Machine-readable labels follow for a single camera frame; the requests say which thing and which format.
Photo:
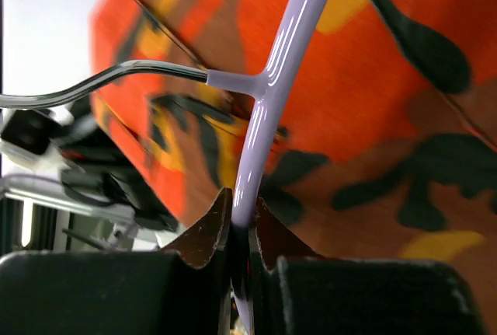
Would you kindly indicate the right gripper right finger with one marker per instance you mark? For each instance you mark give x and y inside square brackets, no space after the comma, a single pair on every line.
[297,291]

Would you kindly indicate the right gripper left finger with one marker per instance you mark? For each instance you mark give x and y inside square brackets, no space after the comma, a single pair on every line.
[182,289]

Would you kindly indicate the orange camouflage trousers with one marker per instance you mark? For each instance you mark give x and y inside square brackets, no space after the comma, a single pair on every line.
[387,144]

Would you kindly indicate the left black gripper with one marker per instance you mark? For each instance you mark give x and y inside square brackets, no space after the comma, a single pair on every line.
[99,174]

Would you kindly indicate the lilac plastic hanger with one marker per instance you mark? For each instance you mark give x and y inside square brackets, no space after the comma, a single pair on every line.
[270,89]

